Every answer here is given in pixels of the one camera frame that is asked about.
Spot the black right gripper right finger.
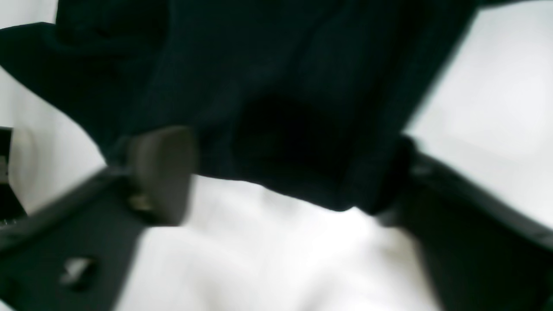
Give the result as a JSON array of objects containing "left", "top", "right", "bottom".
[{"left": 375, "top": 136, "right": 552, "bottom": 311}]

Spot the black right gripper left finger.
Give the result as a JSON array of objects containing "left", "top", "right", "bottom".
[{"left": 0, "top": 126, "right": 197, "bottom": 311}]

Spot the black t-shirt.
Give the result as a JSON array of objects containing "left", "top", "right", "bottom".
[{"left": 1, "top": 0, "right": 508, "bottom": 214}]

